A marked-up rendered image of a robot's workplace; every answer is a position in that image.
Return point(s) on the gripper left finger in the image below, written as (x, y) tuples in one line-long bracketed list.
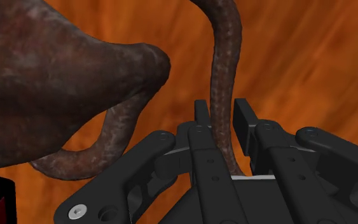
[(119, 173)]

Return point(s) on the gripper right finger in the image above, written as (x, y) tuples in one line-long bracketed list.
[(290, 173)]

